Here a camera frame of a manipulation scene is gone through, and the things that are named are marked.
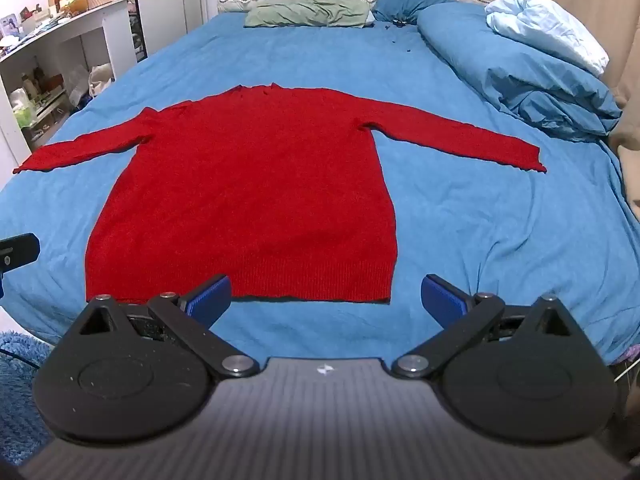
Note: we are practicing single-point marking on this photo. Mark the beige cloth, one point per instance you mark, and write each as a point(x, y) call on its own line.
point(627, 150)

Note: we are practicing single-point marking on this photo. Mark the beige curtain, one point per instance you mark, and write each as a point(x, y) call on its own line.
point(600, 0)

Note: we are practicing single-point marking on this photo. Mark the cream cloth bag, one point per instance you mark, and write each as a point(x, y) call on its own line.
point(101, 80)

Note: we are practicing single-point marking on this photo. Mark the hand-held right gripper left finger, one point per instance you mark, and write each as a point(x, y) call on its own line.
point(210, 297)

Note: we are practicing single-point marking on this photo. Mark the white desk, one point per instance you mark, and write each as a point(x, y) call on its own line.
point(107, 30)

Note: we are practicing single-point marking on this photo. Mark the red knit sweater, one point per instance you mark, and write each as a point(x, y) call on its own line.
point(240, 185)

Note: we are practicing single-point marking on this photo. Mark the green folded cloth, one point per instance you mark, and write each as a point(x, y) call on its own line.
point(305, 12)

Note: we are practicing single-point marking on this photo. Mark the long blue bolster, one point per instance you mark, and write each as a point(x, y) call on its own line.
point(500, 70)

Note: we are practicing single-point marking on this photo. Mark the light blue blanket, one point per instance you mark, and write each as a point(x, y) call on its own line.
point(545, 25)

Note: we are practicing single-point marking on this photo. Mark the blue shaggy rug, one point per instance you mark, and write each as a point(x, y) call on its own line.
point(20, 400)

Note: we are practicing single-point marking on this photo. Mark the orange plush toy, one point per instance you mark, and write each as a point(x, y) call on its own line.
point(76, 5)

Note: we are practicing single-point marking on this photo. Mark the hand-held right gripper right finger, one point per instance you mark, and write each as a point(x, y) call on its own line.
point(442, 300)

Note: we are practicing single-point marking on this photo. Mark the white wardrobe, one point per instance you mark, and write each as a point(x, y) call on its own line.
point(165, 5)

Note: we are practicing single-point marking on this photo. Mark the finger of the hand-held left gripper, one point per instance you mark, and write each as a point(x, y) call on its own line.
point(17, 252)

